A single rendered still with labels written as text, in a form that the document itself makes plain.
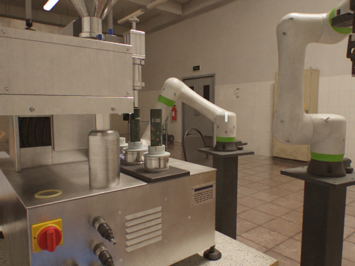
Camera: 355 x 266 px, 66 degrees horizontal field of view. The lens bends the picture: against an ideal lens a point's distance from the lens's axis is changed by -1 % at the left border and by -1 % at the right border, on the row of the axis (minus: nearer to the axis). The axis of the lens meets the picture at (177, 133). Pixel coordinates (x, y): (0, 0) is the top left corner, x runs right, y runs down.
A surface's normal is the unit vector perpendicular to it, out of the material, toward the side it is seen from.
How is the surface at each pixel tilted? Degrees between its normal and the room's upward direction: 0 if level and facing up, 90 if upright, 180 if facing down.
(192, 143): 77
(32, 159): 90
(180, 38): 90
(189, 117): 90
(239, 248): 0
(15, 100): 90
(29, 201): 0
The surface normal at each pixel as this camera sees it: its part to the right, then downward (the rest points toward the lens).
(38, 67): 0.62, 0.07
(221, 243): 0.00, -1.00
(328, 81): -0.78, 0.06
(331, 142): -0.29, 0.09
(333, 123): -0.05, 0.04
